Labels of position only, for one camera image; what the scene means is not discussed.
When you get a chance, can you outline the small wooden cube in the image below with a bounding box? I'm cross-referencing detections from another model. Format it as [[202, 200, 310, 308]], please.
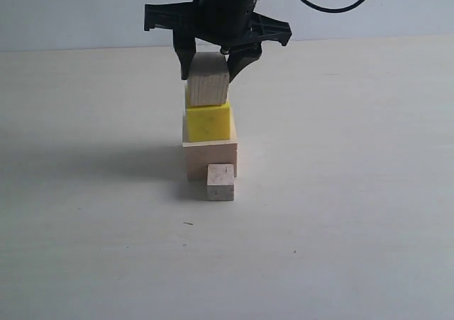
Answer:
[[206, 164, 235, 201]]

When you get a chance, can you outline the yellow cube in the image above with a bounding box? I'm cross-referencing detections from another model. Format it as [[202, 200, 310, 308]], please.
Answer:
[[185, 85, 231, 143]]

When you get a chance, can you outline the large pale wooden cube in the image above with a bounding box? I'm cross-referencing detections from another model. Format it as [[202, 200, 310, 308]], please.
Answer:
[[182, 112, 238, 182]]

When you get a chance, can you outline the medium wooden cube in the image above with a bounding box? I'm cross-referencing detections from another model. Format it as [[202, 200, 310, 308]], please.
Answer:
[[187, 52, 230, 107]]

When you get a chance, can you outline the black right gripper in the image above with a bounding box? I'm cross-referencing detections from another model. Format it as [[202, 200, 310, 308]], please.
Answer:
[[144, 0, 292, 83]]

